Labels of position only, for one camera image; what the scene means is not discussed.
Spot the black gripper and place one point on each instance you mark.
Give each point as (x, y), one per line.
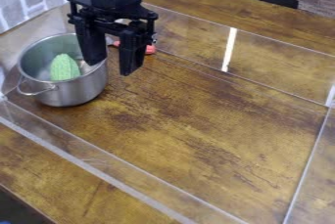
(118, 17)

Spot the silver metal pot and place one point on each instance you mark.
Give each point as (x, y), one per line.
(63, 93)

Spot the green knitted vegetable toy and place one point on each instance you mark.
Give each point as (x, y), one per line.
(65, 68)

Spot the clear acrylic barrier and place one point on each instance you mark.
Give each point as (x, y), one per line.
(215, 136)

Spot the orange spoon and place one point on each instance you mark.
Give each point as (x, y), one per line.
(149, 50)

